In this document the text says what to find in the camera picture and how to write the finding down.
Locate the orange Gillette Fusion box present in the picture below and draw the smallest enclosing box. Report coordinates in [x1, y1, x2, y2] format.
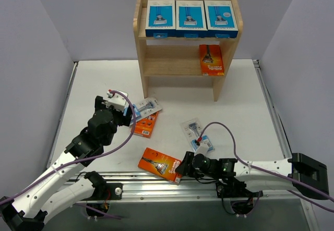
[138, 148, 182, 184]
[199, 44, 224, 76]

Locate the clear blister razor pack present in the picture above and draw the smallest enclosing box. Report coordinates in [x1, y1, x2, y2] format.
[181, 118, 214, 152]
[133, 97, 162, 122]

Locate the orange Gillette Styler box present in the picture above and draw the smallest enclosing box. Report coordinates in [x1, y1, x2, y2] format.
[134, 112, 159, 138]

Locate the blue Harry's razor box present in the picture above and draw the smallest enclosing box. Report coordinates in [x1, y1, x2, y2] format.
[204, 0, 238, 39]
[145, 0, 176, 39]
[175, 0, 208, 38]

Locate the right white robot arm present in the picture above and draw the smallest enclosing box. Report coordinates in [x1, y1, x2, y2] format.
[176, 152, 329, 200]

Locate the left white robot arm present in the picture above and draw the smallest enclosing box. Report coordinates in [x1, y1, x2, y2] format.
[1, 90, 134, 230]

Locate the wooden shelf unit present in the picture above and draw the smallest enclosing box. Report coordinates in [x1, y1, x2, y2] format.
[133, 0, 243, 98]

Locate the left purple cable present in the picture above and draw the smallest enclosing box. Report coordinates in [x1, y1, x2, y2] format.
[0, 90, 137, 205]

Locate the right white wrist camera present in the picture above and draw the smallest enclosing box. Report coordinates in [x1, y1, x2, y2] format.
[195, 138, 209, 155]

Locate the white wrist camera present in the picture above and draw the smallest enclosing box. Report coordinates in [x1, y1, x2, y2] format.
[195, 138, 209, 155]
[105, 90, 128, 112]

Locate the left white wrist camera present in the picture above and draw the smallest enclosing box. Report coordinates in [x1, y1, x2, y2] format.
[105, 90, 128, 112]

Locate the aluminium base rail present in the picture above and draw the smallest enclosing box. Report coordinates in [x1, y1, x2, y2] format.
[28, 58, 313, 204]

